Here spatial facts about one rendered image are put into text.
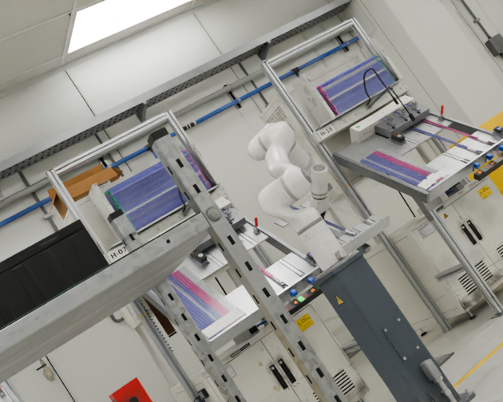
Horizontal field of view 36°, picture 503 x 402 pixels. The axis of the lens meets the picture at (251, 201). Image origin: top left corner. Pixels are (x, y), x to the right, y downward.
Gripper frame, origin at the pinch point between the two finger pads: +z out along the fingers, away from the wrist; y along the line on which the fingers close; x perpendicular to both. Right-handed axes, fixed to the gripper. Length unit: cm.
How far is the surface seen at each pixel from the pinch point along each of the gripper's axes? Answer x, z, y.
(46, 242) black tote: 118, -160, 186
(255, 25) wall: -242, 19, -176
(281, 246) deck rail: -7.0, 8.4, 21.2
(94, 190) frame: -85, -18, 76
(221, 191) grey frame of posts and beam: -59, 1, 16
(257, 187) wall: -157, 101, -93
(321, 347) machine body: 26, 52, 28
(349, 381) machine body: 42, 67, 25
